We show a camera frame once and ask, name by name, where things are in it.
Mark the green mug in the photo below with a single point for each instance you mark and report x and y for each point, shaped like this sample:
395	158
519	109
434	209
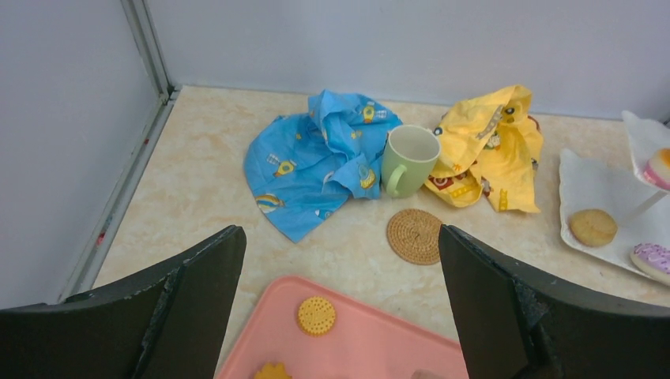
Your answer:
409	157

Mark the purple sprinkled donut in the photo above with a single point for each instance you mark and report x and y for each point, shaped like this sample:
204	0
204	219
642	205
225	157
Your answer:
653	260

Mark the white tiered dessert stand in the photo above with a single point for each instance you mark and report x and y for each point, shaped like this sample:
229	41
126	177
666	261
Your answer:
640	209

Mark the yellow patterned cloth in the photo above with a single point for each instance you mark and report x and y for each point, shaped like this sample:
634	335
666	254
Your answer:
490	149

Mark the yellow orange pastry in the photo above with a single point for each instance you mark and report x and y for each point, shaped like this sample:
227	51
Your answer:
656	170

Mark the yellow flower cookie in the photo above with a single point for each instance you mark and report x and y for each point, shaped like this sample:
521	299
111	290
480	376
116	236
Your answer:
273	370

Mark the round yellow cracker biscuit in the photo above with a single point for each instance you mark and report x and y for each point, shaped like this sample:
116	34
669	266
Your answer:
316	316

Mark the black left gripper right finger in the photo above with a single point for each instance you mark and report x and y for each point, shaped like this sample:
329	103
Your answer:
516	321

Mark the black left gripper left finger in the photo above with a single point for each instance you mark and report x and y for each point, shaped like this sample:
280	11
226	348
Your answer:
168	320

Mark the blue patterned cloth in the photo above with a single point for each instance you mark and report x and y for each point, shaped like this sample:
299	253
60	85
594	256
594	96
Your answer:
303	167

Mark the pink plastic tray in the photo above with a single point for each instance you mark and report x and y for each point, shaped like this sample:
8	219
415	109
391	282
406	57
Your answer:
364	342

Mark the round tan muffin cake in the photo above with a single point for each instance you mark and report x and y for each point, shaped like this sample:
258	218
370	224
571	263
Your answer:
593	227

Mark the woven rattan coaster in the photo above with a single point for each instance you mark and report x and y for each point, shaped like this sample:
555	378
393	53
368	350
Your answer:
413	235

